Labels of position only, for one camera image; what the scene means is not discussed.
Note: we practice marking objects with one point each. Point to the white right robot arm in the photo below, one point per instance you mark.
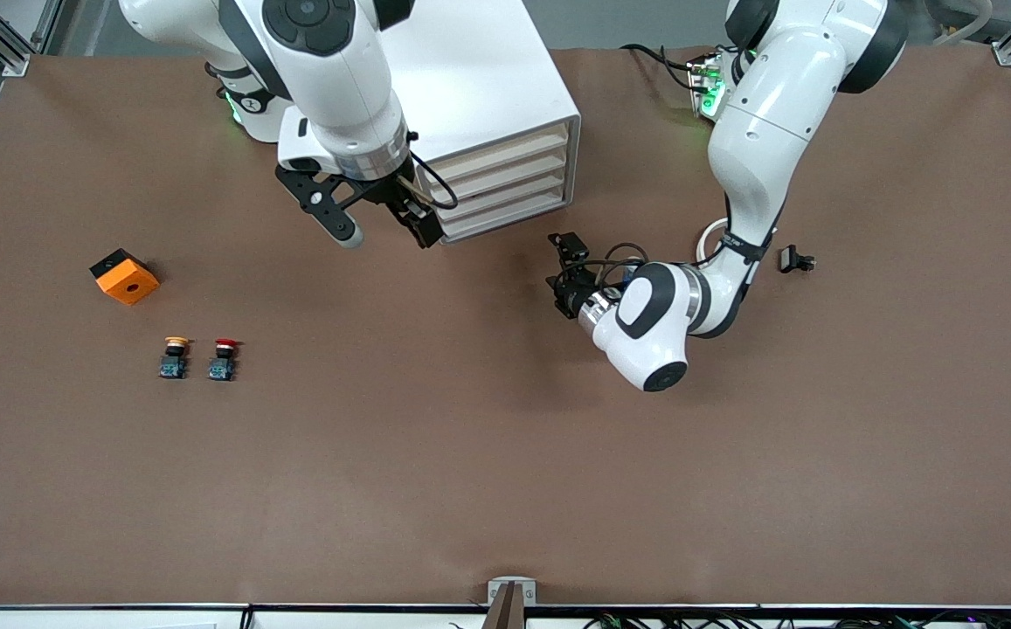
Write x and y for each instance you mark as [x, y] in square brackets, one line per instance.
[330, 79]

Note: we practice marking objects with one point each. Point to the yellow push button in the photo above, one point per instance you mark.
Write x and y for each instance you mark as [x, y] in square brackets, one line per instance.
[175, 356]

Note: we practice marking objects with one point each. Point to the white table edge rail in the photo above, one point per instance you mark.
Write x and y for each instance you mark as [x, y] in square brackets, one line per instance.
[121, 618]

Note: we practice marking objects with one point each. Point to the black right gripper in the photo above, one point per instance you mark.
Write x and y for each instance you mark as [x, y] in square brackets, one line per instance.
[398, 206]

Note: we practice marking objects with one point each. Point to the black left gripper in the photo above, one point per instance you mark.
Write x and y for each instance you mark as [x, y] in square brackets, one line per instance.
[571, 297]

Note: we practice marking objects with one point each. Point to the red push button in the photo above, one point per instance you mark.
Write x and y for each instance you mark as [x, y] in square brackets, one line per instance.
[224, 358]

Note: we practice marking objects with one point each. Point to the metal edge bracket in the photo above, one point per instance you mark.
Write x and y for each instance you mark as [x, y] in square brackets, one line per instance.
[511, 590]

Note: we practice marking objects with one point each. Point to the white drawer cabinet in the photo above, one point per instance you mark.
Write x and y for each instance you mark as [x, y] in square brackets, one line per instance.
[479, 79]

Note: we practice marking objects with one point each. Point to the orange and black box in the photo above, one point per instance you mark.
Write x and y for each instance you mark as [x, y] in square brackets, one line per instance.
[127, 279]

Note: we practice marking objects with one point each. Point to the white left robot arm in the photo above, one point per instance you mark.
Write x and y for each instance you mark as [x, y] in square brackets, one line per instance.
[767, 131]

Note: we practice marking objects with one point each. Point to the white plastic drawer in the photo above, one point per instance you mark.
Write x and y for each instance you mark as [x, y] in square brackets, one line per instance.
[514, 214]
[505, 153]
[509, 174]
[514, 193]

